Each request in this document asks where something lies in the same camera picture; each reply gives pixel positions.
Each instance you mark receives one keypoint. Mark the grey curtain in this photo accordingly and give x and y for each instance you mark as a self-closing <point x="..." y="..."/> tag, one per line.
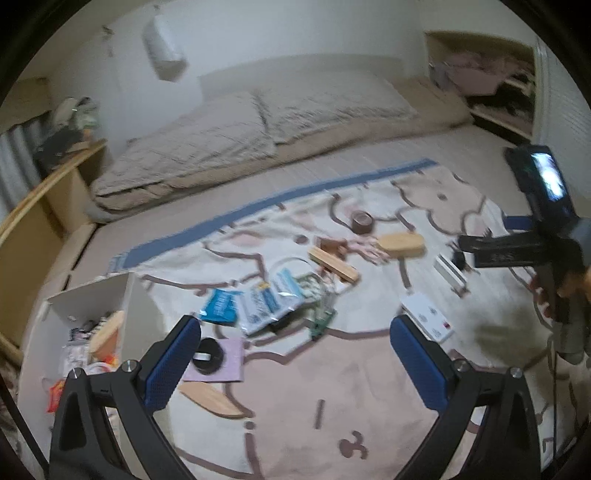
<point x="18" y="157"/>

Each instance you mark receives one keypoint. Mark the black small box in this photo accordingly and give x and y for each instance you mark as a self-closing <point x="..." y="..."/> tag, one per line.
<point x="281" y="325"/>

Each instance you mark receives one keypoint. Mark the dark clothes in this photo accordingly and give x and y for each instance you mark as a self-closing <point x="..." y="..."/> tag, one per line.
<point x="508" y="99"/>

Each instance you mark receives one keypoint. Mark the green clip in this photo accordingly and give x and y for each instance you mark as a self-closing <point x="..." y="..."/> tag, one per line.
<point x="323" y="323"/>

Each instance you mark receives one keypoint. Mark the brown tape roll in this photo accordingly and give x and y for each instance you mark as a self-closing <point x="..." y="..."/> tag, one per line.
<point x="362" y="221"/>

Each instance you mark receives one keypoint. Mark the white long bar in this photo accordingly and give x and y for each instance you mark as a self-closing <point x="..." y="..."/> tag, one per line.
<point x="450" y="273"/>

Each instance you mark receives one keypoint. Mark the person's right hand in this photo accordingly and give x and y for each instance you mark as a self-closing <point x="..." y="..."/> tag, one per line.
<point x="545" y="300"/>

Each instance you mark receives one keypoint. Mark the beige duvet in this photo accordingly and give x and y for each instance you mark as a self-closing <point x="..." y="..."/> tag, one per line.
<point x="415" y="129"/>

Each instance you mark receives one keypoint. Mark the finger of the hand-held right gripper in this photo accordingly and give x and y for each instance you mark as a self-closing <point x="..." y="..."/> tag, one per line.
<point x="519" y="224"/>
<point x="498" y="251"/>

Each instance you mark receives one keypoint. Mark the pink hair clip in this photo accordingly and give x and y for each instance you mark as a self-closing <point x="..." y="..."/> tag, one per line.
<point x="364" y="249"/>

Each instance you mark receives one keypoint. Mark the white hanging bag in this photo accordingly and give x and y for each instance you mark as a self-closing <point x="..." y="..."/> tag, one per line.
<point x="164" y="46"/>

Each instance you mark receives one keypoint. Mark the purple notepad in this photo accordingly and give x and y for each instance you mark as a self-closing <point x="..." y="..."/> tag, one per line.
<point x="233" y="364"/>

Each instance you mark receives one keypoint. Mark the white visor hat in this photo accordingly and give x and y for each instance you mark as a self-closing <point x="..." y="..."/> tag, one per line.
<point x="64" y="110"/>

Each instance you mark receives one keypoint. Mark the dark bag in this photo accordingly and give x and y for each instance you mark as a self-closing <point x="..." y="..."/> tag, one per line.
<point x="60" y="147"/>

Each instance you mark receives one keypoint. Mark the white louvered door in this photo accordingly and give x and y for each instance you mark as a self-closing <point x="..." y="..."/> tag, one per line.
<point x="554" y="92"/>

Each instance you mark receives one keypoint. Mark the brown small holder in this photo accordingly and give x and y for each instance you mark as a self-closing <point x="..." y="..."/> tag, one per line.
<point x="332" y="247"/>

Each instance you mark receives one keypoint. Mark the wooden block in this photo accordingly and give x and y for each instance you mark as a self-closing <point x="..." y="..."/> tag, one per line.
<point x="334" y="265"/>

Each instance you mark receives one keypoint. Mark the grey quilted pillow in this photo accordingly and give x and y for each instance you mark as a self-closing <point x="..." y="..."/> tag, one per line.
<point x="332" y="106"/>
<point x="184" y="147"/>

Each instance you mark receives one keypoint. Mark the black round tin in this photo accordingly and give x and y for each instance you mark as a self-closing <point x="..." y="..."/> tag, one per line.
<point x="210" y="346"/>

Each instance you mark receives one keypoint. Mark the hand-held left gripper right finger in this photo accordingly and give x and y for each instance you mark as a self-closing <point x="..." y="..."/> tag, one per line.
<point x="420" y="364"/>

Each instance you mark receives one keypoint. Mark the white mask packet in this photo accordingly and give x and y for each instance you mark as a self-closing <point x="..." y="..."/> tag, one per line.
<point x="263" y="309"/>

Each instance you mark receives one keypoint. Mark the black charger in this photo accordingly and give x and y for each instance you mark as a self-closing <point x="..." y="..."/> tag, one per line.
<point x="458" y="259"/>

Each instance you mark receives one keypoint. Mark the beige bed sheet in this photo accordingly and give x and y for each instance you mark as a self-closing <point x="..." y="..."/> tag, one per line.
<point x="207" y="203"/>

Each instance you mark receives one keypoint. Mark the pink clothes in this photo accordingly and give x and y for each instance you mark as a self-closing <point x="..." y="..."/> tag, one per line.
<point x="466" y="71"/>

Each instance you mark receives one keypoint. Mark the white device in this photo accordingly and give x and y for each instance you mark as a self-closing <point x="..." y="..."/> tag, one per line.
<point x="427" y="316"/>

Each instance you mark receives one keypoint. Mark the wooden leaf-shaped piece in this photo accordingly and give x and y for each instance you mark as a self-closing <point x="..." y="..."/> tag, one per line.
<point x="212" y="400"/>

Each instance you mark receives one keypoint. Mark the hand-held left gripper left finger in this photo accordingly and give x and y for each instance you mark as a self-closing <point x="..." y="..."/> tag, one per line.
<point x="171" y="364"/>

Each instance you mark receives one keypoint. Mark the wooden closet niche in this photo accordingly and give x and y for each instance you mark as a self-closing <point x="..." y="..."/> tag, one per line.
<point x="480" y="41"/>

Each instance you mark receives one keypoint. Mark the white blue packet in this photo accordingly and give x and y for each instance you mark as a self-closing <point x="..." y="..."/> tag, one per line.
<point x="286" y="284"/>

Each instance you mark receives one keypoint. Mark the white cardboard box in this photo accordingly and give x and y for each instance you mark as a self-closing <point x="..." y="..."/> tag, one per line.
<point x="120" y="295"/>

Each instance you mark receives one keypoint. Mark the printed cartoon blanket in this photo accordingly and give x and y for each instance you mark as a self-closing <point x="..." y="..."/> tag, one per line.
<point x="369" y="392"/>

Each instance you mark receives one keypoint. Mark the wooden shelf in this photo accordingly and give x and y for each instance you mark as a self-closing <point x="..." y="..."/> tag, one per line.
<point x="27" y="240"/>

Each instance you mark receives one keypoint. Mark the pink white packet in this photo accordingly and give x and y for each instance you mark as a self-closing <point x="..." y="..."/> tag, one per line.
<point x="77" y="348"/>

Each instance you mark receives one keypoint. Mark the wooden oval box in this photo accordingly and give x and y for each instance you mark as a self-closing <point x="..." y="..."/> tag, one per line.
<point x="108" y="334"/>
<point x="400" y="244"/>

